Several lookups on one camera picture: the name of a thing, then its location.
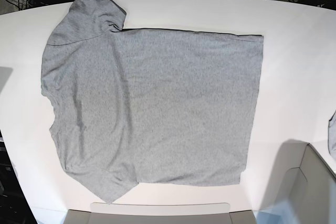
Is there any beige tray bottom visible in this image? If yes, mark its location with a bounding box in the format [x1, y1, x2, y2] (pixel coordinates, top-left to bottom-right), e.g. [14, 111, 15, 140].
[64, 203, 257, 223]

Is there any beige bin right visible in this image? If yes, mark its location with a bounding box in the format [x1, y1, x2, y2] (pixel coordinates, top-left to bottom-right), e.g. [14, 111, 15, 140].
[255, 141, 335, 223]

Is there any grey cloth at right edge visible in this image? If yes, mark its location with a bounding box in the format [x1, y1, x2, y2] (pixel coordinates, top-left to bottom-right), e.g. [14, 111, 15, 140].
[328, 113, 336, 160]

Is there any grey T-shirt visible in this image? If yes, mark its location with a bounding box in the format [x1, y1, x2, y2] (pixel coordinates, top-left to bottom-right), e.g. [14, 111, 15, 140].
[41, 0, 264, 203]

